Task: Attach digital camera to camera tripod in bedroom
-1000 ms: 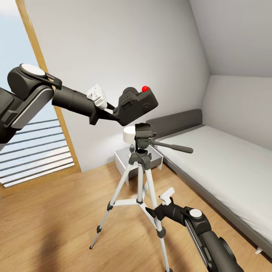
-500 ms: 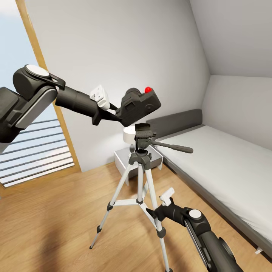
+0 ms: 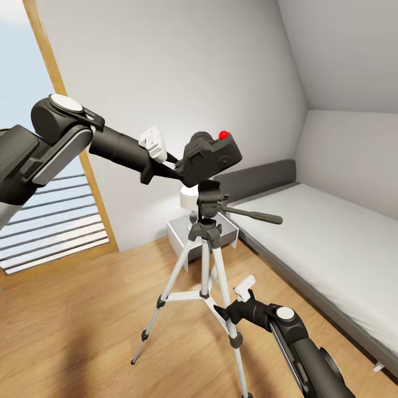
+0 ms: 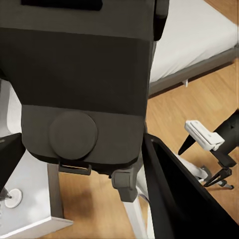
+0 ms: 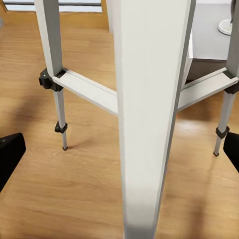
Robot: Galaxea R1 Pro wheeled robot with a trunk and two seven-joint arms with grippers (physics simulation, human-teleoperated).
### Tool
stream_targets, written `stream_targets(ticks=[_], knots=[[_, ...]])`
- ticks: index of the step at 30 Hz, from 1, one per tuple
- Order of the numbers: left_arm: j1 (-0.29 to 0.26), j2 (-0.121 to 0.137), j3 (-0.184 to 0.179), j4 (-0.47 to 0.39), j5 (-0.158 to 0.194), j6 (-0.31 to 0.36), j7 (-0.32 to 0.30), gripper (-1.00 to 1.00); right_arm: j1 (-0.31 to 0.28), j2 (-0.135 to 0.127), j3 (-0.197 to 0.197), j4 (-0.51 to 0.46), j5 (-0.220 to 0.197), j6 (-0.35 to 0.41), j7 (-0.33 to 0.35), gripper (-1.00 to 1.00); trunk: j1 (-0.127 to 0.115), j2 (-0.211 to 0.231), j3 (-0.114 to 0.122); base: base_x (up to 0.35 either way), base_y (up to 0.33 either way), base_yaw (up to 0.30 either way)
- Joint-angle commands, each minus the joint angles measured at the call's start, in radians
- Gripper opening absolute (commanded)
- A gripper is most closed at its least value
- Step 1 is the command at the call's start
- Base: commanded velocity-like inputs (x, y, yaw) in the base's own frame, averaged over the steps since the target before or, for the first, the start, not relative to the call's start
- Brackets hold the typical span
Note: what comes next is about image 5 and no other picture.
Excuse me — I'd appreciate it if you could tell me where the camera tripod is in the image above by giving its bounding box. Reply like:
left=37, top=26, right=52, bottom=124
left=34, top=0, right=239, bottom=239

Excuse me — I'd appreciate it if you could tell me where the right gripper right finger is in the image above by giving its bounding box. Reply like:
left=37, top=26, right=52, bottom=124
left=223, top=132, right=239, bottom=172

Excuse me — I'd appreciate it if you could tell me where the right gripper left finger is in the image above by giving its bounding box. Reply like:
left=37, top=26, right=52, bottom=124
left=0, top=132, right=26, bottom=192

